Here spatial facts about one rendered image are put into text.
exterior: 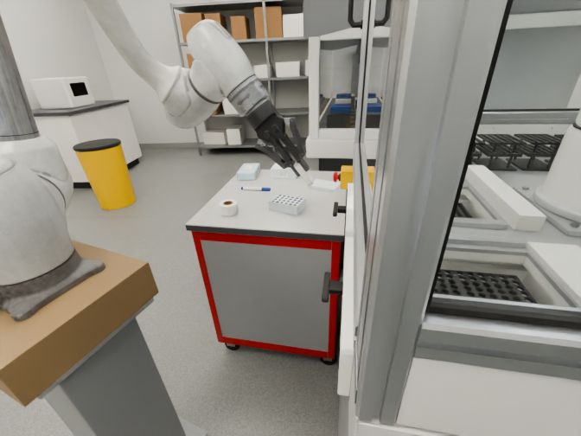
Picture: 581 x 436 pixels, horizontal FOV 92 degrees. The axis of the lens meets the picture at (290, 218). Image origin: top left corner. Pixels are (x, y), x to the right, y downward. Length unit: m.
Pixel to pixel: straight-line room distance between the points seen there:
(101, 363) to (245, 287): 0.55
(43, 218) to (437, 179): 0.69
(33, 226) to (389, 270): 0.65
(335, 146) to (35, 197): 1.25
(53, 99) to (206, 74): 3.77
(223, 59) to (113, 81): 5.18
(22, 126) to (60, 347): 0.49
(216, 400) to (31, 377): 0.90
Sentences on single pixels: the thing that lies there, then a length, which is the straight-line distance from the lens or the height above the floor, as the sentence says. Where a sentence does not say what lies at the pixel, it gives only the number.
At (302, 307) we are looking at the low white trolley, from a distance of 1.22.
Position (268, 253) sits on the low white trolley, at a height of 0.65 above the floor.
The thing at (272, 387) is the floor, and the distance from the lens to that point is 1.48.
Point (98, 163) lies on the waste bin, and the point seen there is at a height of 0.51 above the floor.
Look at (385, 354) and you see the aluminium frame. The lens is 0.29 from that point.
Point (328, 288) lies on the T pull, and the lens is 0.53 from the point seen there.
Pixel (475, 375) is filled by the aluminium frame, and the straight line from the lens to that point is 0.31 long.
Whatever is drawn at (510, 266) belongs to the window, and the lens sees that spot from 0.25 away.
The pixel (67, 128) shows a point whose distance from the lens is 4.08.
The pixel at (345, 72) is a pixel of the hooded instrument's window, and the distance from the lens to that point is 1.53.
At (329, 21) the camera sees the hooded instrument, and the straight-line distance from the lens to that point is 1.52.
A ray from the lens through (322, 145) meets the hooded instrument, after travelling 1.57.
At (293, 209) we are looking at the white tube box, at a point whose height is 0.78.
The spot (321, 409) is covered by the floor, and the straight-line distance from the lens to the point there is 1.43.
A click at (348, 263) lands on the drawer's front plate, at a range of 0.56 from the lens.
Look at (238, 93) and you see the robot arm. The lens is 0.72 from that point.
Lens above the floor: 1.27
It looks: 29 degrees down
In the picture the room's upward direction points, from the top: 3 degrees counter-clockwise
